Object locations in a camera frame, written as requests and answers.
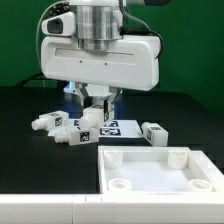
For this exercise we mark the white sheet with tags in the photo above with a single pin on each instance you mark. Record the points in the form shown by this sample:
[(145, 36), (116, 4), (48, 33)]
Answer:
[(112, 129)]

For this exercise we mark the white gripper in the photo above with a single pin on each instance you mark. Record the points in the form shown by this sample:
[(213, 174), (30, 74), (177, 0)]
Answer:
[(129, 63)]

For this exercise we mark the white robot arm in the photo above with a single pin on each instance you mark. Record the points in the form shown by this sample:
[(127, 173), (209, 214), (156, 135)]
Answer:
[(88, 44)]

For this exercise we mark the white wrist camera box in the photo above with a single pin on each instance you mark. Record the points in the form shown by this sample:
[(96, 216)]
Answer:
[(61, 25)]

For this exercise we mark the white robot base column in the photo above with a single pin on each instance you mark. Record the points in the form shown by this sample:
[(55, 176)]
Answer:
[(97, 92)]

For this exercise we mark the white square tabletop tray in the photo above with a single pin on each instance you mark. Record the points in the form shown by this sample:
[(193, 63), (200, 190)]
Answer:
[(138, 169)]

